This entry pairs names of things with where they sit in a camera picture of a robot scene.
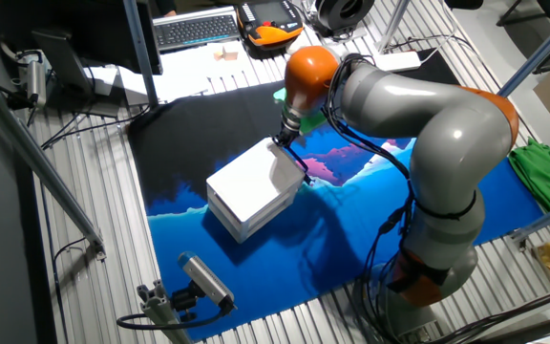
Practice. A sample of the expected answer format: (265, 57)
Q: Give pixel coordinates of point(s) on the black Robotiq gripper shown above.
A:
(287, 136)

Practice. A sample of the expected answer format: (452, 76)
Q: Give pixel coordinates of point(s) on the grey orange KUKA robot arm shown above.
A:
(456, 129)

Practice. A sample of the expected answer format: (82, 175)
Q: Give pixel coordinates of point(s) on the dark sleeved forearm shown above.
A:
(166, 5)

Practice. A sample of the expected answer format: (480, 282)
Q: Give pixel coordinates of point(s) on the white drawer cabinet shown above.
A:
(246, 191)

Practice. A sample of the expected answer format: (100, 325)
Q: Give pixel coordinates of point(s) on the person's bare hand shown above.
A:
(172, 13)

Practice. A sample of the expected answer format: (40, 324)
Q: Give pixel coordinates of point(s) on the larger light wooden block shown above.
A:
(230, 52)

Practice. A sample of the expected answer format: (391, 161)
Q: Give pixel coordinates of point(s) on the small light wooden block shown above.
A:
(217, 55)

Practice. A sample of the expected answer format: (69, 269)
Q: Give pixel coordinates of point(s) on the orange black teach pendant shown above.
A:
(270, 33)

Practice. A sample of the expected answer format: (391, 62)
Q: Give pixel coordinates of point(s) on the white paper sheet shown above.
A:
(189, 71)

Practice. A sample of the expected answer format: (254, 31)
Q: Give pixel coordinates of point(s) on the blue forest print mat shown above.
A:
(280, 267)

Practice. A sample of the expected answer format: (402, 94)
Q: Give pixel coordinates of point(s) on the black round spool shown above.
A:
(327, 16)

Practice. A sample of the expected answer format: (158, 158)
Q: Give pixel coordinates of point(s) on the white power box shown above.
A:
(399, 61)

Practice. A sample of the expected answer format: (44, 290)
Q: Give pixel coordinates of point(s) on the black computer keyboard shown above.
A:
(194, 31)

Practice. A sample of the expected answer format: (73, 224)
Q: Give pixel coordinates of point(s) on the black flat sheet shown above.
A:
(435, 71)

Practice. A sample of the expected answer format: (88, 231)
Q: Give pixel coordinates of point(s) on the short aluminium profile stub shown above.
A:
(160, 310)

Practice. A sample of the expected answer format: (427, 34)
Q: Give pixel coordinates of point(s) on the black computer monitor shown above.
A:
(89, 28)

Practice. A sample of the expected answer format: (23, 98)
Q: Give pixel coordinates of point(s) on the grey monitor stand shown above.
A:
(62, 62)

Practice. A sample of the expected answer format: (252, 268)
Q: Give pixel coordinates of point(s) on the long diagonal aluminium bar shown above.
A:
(41, 165)

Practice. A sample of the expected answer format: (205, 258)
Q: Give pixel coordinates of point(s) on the green cloth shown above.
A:
(547, 177)

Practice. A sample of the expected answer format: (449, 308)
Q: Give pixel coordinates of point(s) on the dark floor beam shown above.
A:
(533, 329)

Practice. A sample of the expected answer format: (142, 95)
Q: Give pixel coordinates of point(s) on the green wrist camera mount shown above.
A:
(313, 123)

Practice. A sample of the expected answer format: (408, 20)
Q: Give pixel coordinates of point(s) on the silver camera with blue cap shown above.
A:
(205, 279)

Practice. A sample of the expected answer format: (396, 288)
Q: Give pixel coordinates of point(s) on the silver slanted frame post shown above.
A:
(392, 26)

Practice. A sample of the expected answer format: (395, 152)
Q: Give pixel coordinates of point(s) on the upright aluminium frame post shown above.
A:
(140, 52)

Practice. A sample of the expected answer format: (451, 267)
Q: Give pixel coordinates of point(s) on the black camera ball mount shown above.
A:
(184, 301)

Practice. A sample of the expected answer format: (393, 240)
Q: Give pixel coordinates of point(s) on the silver depth camera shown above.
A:
(36, 81)

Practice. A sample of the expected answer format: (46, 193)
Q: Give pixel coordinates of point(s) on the blue grey aluminium frame bar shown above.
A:
(547, 45)
(549, 217)

